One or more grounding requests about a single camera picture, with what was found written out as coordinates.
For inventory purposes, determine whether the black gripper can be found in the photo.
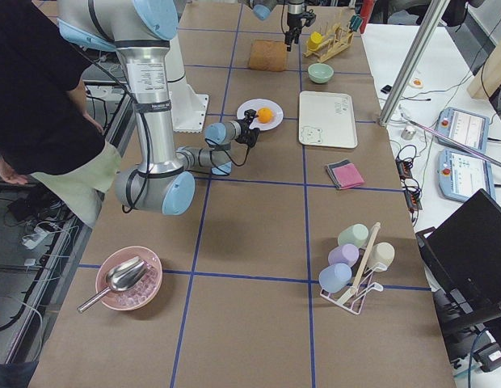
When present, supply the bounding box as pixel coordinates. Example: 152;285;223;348
235;109;260;148
284;11;316;52

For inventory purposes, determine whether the white round plate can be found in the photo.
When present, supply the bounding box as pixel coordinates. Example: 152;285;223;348
237;99;284;131

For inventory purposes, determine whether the orange fruit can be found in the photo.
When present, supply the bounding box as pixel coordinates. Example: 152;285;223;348
257;107;274;124

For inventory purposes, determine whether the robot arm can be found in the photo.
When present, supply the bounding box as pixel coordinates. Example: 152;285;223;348
240;0;316;53
58;1;259;215

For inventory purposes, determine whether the cream bear tray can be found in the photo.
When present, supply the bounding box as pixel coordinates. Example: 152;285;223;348
298;91;358;149

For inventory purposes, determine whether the yellow cup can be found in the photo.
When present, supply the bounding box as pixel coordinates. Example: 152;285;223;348
306;32;323;52

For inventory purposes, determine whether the wooden cutting board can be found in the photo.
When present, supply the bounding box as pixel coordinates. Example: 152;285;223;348
247;40;288;72

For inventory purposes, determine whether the green bowl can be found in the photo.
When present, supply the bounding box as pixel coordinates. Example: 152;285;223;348
307;63;335;84

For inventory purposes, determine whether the wooden dish rack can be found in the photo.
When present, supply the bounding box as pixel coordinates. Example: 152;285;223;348
303;11;355;63

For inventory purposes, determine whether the red cylinder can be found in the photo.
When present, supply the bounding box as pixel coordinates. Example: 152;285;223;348
360;0;376;31

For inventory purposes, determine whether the small black device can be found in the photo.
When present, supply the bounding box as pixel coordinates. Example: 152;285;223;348
380;85;392;95

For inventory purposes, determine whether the pink and grey cloth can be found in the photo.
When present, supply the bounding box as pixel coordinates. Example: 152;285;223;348
326;159;364;190

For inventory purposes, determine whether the fried egg toy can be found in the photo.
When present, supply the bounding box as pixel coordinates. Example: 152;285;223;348
409;78;423;89

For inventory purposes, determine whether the green pastel cup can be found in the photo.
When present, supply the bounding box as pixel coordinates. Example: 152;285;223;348
337;223;369;248

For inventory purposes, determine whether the purple pastel cup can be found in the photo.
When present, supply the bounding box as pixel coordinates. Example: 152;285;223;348
328;243;360;267

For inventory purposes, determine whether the blue pastel cup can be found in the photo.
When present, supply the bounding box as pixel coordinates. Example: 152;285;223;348
318;263;352;293

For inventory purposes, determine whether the beige pastel cup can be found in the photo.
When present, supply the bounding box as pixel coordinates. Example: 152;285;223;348
367;242;395;268

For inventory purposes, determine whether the metal scoop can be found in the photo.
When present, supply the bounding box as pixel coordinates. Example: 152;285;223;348
77;256;148;314

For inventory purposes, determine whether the upper teach pendant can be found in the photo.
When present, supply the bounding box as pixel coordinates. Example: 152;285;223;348
435;107;490;153

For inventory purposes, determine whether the teach pendant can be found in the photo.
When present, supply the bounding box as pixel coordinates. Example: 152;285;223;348
435;107;490;153
437;148;495;202

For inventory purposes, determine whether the white cup rack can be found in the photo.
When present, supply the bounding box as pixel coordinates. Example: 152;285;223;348
320;222;388;315

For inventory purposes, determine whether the person in black shirt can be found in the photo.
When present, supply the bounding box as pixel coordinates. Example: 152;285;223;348
0;1;120;227

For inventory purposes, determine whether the pink bowl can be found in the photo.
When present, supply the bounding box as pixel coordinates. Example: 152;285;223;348
95;246;162;311

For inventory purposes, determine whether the lower teach pendant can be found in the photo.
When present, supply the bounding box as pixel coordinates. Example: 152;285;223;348
437;148;495;202

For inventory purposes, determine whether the black laptop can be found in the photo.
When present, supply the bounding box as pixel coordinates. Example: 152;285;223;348
416;189;501;306

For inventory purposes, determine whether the aluminium frame post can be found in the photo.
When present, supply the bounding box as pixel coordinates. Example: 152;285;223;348
378;0;450;127

